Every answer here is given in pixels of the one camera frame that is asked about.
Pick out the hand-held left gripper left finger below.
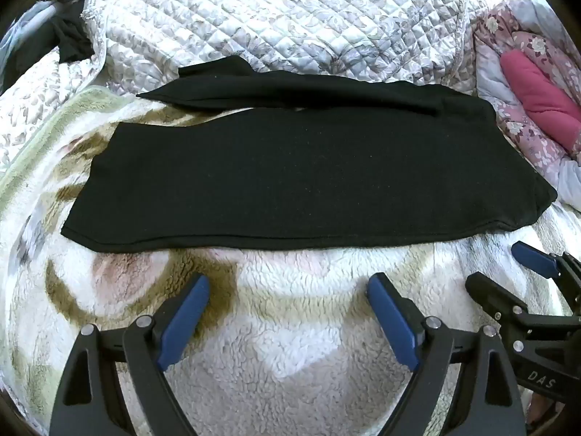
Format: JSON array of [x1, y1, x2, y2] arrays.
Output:
[[49, 274, 210, 436]]

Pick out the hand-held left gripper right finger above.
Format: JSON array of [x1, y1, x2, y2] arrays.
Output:
[[367, 272, 527, 436]]

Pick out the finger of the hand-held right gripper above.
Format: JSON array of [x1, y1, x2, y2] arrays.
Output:
[[465, 271, 568, 341], [511, 242, 581, 310]]

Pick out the black pants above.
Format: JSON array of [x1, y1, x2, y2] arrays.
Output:
[[60, 55, 558, 253]]

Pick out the floral plush fleece blanket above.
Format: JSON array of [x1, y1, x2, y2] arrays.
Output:
[[0, 86, 581, 436]]

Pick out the pink floral comforter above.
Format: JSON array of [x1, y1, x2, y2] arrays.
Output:
[[472, 0, 581, 212]]

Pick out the pink pillow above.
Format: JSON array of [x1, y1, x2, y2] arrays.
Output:
[[500, 51, 581, 157]]

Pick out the dark clothes pile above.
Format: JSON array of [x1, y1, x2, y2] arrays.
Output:
[[2, 11, 94, 94]]

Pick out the quilted floral bedspread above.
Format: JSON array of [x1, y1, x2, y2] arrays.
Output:
[[0, 0, 484, 182]]

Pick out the light blue cloth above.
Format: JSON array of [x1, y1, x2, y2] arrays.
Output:
[[0, 0, 60, 62]]

